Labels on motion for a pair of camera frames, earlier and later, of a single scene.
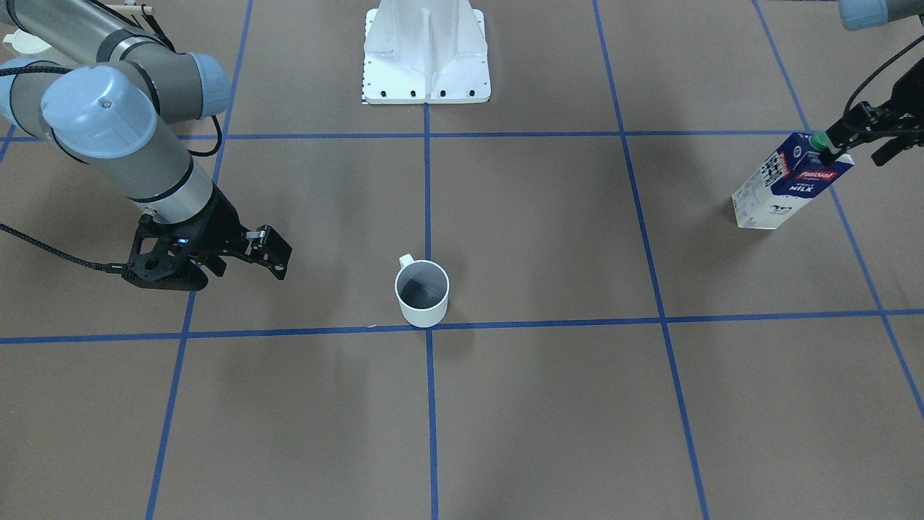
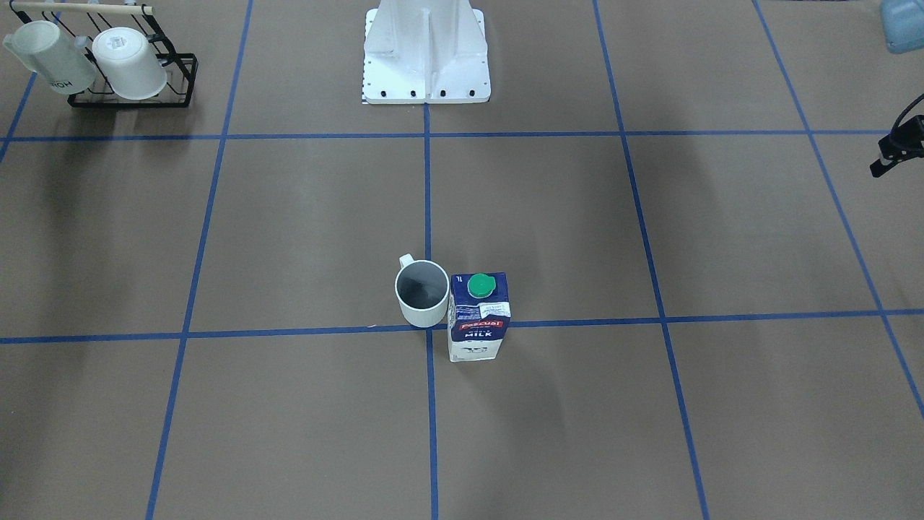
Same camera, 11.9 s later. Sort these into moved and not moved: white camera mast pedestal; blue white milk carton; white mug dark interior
Moved: blue white milk carton
Not moved: white camera mast pedestal; white mug dark interior
